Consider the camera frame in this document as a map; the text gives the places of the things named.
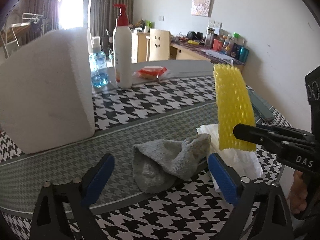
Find blue liquid spray bottle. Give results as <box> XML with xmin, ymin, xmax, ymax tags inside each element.
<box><xmin>89</xmin><ymin>36</ymin><xmax>110</xmax><ymax>88</ymax></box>

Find grey sock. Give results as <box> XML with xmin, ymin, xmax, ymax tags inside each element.
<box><xmin>132</xmin><ymin>134</ymin><xmax>211</xmax><ymax>194</ymax></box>

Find long wooden desk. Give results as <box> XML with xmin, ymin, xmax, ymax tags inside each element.
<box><xmin>132</xmin><ymin>31</ymin><xmax>245</xmax><ymax>72</ymax></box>

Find houndstooth table cloth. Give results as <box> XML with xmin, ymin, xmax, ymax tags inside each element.
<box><xmin>0</xmin><ymin>59</ymin><xmax>293</xmax><ymax>240</ymax></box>

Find smiley face wooden chair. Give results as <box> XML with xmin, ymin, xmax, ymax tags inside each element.
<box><xmin>148</xmin><ymin>28</ymin><xmax>171</xmax><ymax>61</ymax></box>

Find anime wall poster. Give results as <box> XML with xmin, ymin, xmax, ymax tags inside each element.
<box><xmin>190</xmin><ymin>0</ymin><xmax>211</xmax><ymax>17</ymax></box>

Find far metal bunk bed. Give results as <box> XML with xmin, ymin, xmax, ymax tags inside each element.
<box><xmin>1</xmin><ymin>12</ymin><xmax>50</xmax><ymax>59</ymax></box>

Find glass balcony door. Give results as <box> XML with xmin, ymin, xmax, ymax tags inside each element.
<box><xmin>59</xmin><ymin>0</ymin><xmax>91</xmax><ymax>29</ymax></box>

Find white styrofoam box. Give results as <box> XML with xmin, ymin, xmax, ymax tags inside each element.
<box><xmin>1</xmin><ymin>27</ymin><xmax>95</xmax><ymax>154</ymax></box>

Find person's right hand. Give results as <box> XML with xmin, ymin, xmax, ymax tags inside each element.
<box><xmin>288</xmin><ymin>170</ymin><xmax>308</xmax><ymax>214</ymax></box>

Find teal bottle on desk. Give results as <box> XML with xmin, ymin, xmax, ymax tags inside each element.
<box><xmin>238</xmin><ymin>46</ymin><xmax>250</xmax><ymax>63</ymax></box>

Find left brown curtain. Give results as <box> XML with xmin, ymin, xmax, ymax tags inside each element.
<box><xmin>21</xmin><ymin>0</ymin><xmax>59</xmax><ymax>43</ymax></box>

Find right brown curtain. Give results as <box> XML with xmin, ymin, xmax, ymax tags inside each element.
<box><xmin>89</xmin><ymin>0</ymin><xmax>133</xmax><ymax>37</ymax></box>

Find yellow foam net sleeve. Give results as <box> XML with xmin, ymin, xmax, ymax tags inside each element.
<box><xmin>213</xmin><ymin>63</ymin><xmax>256</xmax><ymax>152</ymax></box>

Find papers on desk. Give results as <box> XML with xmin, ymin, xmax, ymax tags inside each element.
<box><xmin>201</xmin><ymin>49</ymin><xmax>234</xmax><ymax>66</ymax></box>

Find brown curtain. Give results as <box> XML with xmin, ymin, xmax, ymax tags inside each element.
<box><xmin>89</xmin><ymin>0</ymin><xmax>133</xmax><ymax>37</ymax></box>
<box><xmin>21</xmin><ymin>0</ymin><xmax>59</xmax><ymax>43</ymax></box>

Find red snack packet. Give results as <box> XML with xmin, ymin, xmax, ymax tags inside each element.
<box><xmin>134</xmin><ymin>66</ymin><xmax>168</xmax><ymax>80</ymax></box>

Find white lotion pump bottle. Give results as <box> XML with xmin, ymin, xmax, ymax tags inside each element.
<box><xmin>113</xmin><ymin>4</ymin><xmax>132</xmax><ymax>89</ymax></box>

